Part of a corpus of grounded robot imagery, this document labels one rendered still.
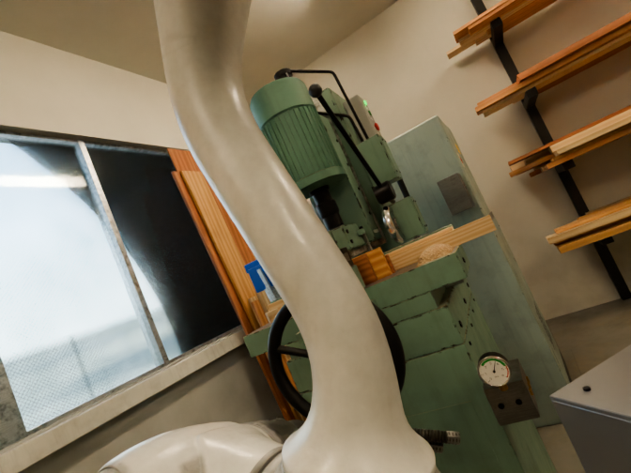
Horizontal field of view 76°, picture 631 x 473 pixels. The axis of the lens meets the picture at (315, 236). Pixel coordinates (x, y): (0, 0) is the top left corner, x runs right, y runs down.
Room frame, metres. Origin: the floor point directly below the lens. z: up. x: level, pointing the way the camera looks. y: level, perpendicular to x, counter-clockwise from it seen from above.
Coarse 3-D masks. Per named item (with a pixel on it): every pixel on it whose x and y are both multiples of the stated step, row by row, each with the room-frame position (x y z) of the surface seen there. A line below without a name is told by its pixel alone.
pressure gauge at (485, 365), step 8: (488, 352) 0.85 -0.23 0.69; (496, 352) 0.84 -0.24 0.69; (480, 360) 0.83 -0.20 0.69; (488, 360) 0.83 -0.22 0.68; (496, 360) 0.82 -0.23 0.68; (504, 360) 0.81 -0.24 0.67; (480, 368) 0.84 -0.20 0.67; (488, 368) 0.83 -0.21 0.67; (496, 368) 0.82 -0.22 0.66; (504, 368) 0.82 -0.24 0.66; (480, 376) 0.84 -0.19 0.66; (488, 376) 0.83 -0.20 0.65; (496, 376) 0.83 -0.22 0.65; (504, 376) 0.82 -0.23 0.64; (488, 384) 0.83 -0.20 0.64; (496, 384) 0.83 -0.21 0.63; (504, 384) 0.82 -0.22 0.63
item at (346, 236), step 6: (336, 228) 1.08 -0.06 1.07; (342, 228) 1.08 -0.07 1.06; (348, 228) 1.12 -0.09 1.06; (354, 228) 1.17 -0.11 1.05; (330, 234) 1.09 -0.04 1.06; (336, 234) 1.09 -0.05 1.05; (342, 234) 1.08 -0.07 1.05; (348, 234) 1.10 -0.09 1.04; (354, 234) 1.15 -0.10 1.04; (336, 240) 1.09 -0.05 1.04; (342, 240) 1.08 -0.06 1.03; (348, 240) 1.08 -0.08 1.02; (354, 240) 1.12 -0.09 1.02; (360, 240) 1.17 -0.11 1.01; (342, 246) 1.09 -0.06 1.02; (348, 246) 1.08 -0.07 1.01; (354, 246) 1.10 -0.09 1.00; (360, 246) 1.16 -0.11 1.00
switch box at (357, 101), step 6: (354, 96) 1.33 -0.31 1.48; (354, 102) 1.33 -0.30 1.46; (360, 102) 1.32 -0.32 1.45; (348, 108) 1.34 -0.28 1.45; (354, 108) 1.33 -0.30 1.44; (360, 108) 1.33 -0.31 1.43; (348, 114) 1.34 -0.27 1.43; (360, 114) 1.33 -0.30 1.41; (366, 114) 1.32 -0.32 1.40; (354, 120) 1.34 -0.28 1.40; (366, 120) 1.32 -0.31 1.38; (372, 120) 1.36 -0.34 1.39; (366, 126) 1.33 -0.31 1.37; (372, 126) 1.32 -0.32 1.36; (360, 132) 1.34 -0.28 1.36; (366, 132) 1.33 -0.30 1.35; (372, 132) 1.32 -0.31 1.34
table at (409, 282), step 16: (448, 256) 0.88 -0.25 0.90; (464, 256) 1.00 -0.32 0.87; (400, 272) 0.96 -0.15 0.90; (416, 272) 0.91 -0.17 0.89; (432, 272) 0.90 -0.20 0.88; (448, 272) 0.89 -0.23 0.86; (464, 272) 0.88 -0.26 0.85; (368, 288) 0.96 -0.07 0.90; (384, 288) 0.94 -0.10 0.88; (400, 288) 0.93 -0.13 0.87; (416, 288) 0.92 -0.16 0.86; (432, 288) 0.90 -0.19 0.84; (384, 304) 0.95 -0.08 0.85; (256, 336) 1.09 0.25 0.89; (288, 336) 1.05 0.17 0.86; (256, 352) 1.09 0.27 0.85
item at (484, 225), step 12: (456, 228) 1.02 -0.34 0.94; (468, 228) 1.01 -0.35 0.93; (480, 228) 1.00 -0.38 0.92; (492, 228) 0.99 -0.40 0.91; (432, 240) 1.04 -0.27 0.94; (444, 240) 1.03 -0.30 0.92; (456, 240) 1.02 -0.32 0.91; (468, 240) 1.01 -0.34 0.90; (408, 252) 1.07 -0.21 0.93; (420, 252) 1.06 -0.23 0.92; (396, 264) 1.08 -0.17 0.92; (408, 264) 1.07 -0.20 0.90
